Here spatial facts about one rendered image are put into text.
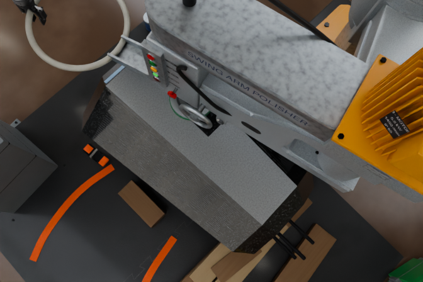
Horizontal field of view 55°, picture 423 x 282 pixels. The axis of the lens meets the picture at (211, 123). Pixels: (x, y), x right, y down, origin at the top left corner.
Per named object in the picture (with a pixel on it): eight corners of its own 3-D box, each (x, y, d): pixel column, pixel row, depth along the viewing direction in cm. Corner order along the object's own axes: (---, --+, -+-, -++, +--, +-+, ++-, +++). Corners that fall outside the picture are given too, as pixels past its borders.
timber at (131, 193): (121, 194, 264) (117, 193, 252) (134, 181, 266) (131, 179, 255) (152, 228, 259) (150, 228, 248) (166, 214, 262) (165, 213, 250)
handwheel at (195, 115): (222, 114, 165) (225, 102, 150) (209, 134, 162) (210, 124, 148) (191, 95, 166) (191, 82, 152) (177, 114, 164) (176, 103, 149)
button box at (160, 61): (170, 82, 156) (165, 51, 129) (166, 88, 155) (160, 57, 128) (153, 72, 157) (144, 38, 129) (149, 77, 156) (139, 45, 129)
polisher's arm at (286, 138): (357, 155, 169) (420, 126, 122) (332, 203, 163) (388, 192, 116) (208, 66, 177) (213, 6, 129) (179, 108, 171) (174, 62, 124)
